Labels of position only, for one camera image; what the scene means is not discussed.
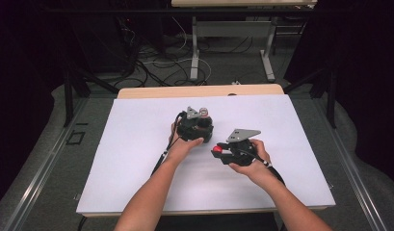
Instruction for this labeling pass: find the wooden table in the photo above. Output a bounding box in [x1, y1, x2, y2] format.
[81, 83, 331, 218]

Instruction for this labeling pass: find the white floor cable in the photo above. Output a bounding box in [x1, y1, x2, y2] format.
[143, 15, 213, 85]

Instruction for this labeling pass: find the dark soda bottle red label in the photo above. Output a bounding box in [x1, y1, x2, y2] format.
[197, 107, 215, 144]

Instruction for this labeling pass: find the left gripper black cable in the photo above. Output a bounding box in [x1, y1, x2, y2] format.
[150, 112, 183, 178]

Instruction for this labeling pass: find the dark computer tower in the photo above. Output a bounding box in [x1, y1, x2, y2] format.
[70, 13, 136, 74]

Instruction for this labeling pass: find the person's right hand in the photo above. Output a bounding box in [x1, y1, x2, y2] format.
[228, 138, 274, 186]

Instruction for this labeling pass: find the white board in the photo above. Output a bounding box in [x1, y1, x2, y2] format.
[76, 93, 336, 215]

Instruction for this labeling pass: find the black metal stand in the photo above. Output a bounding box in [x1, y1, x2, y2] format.
[282, 62, 339, 130]
[63, 62, 120, 128]

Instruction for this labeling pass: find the metal floor rail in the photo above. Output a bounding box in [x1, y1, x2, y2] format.
[1, 96, 91, 231]
[312, 95, 389, 231]

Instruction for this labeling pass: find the white-legged desk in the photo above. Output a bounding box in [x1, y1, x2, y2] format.
[171, 0, 318, 83]

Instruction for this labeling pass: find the person's left hand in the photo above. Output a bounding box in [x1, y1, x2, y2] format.
[168, 122, 205, 163]

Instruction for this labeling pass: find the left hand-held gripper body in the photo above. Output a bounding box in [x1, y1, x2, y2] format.
[176, 106, 202, 143]

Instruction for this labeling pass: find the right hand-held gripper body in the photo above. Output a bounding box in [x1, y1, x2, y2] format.
[217, 128, 262, 167]

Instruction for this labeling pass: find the tangle of black floor cables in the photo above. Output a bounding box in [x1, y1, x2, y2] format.
[114, 17, 254, 89]

